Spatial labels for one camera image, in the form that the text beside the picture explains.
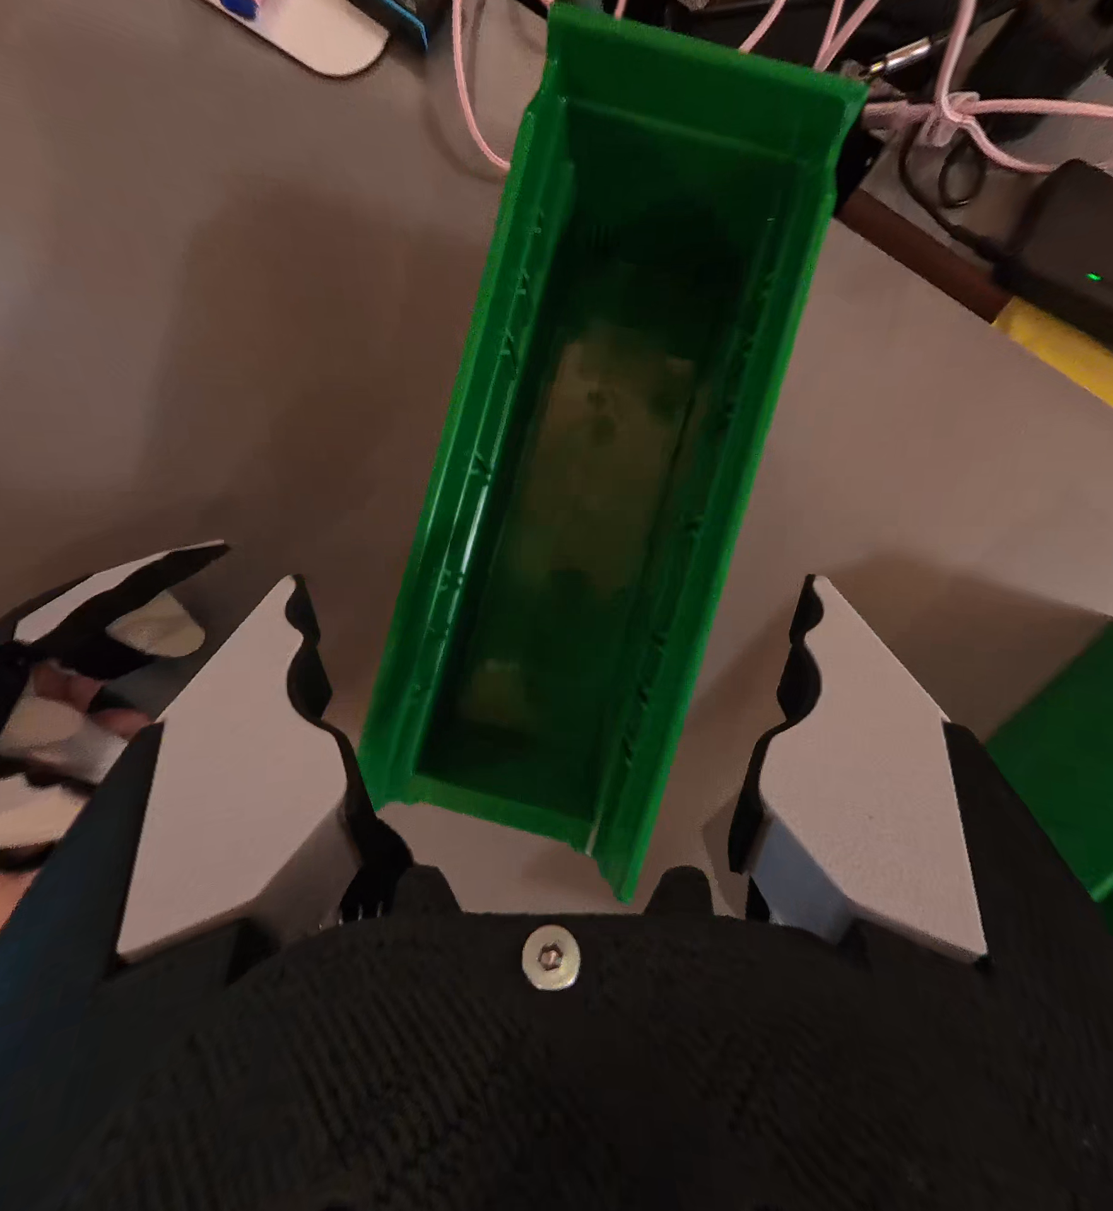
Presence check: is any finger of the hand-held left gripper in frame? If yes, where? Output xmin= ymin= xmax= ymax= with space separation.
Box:
xmin=11 ymin=541 xmax=232 ymax=679

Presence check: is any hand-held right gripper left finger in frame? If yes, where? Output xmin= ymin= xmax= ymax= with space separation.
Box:
xmin=116 ymin=574 xmax=415 ymax=965

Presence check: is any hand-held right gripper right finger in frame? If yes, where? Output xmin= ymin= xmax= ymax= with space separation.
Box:
xmin=728 ymin=574 xmax=989 ymax=963

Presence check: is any green plastic bin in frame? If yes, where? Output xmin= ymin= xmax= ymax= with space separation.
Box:
xmin=986 ymin=617 xmax=1113 ymax=997
xmin=357 ymin=3 xmax=869 ymax=903

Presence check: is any yellow tape strip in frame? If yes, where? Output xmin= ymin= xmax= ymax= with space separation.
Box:
xmin=989 ymin=295 xmax=1113 ymax=429

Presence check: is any black power bank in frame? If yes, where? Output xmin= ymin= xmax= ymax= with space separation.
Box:
xmin=1003 ymin=159 xmax=1113 ymax=367

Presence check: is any white flat stand base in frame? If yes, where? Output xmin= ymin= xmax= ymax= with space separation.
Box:
xmin=200 ymin=0 xmax=393 ymax=80

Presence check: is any black box blue edge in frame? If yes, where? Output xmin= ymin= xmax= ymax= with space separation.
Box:
xmin=367 ymin=0 xmax=431 ymax=45

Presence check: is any black cable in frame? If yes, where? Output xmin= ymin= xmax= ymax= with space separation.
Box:
xmin=897 ymin=122 xmax=1033 ymax=278

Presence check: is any pink cable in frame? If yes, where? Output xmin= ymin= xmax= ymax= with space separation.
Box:
xmin=450 ymin=0 xmax=1113 ymax=178

